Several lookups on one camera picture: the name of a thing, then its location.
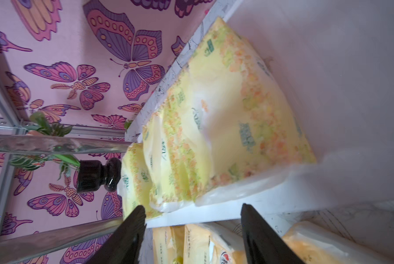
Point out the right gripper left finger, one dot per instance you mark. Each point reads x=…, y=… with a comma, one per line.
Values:
x=123, y=246

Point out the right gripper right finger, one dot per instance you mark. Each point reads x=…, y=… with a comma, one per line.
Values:
x=262, y=244

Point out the orange tissue pack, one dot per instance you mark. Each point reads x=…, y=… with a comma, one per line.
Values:
x=211, y=243
x=168, y=244
x=315, y=245

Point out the yellow-green tissue pack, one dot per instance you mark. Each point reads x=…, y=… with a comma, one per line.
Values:
x=171, y=187
x=236, y=130
x=135, y=183

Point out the white two-tier shelf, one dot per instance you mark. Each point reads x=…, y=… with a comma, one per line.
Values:
x=104, y=67

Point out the potted plant in black vase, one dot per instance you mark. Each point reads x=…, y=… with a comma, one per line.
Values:
x=91, y=174

